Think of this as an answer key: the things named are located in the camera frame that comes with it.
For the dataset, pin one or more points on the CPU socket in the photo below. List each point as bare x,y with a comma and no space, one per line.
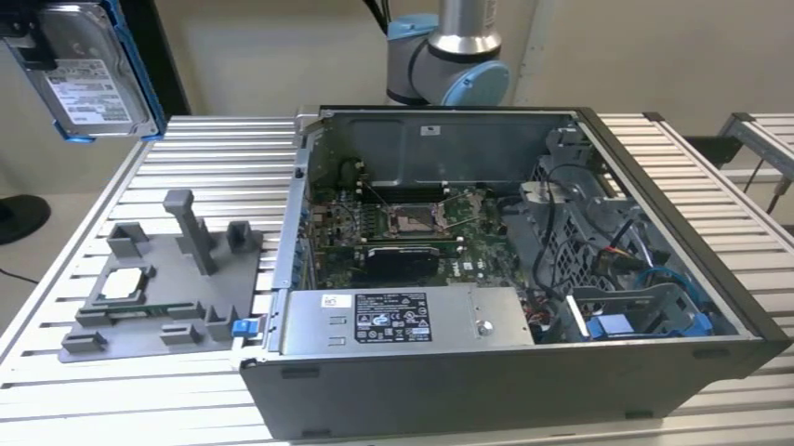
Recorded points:
413,218

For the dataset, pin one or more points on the green motherboard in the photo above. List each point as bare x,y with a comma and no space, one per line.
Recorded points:
483,260

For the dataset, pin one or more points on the blue disk bay tab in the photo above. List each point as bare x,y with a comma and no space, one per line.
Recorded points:
702,325

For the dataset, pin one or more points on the grey parts rack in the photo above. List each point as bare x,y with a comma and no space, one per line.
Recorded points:
186,288

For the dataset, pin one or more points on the grey metal drive cage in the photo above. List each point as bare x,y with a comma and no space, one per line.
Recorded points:
577,260

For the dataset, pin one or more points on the black graphics card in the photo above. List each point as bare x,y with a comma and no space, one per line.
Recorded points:
401,265

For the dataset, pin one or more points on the metal slat side table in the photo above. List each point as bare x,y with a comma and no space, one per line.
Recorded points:
763,139

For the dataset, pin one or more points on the silver CPU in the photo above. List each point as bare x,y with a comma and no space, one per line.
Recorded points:
127,282

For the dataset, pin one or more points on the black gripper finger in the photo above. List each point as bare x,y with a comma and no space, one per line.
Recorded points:
39,58

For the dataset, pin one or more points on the black stand post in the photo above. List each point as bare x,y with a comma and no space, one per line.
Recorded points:
174,69

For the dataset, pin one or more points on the black table bracket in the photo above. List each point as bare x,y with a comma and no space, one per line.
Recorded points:
713,148

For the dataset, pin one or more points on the silver power supply unit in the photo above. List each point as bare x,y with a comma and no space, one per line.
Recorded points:
310,325

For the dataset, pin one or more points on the blue disk bay block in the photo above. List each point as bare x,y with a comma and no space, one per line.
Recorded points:
611,324

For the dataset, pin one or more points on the black round floor base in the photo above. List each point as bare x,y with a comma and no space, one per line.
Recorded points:
22,218

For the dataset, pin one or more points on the dark grey PC case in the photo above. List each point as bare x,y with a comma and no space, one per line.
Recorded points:
434,395

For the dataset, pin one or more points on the hard disk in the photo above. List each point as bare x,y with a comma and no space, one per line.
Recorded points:
87,83

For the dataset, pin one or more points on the blue case latch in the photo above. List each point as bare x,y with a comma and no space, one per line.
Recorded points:
243,327

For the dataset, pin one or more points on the black RAM slot bank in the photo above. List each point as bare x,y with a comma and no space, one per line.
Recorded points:
406,189

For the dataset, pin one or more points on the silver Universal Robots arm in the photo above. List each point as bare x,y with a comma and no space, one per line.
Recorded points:
465,28

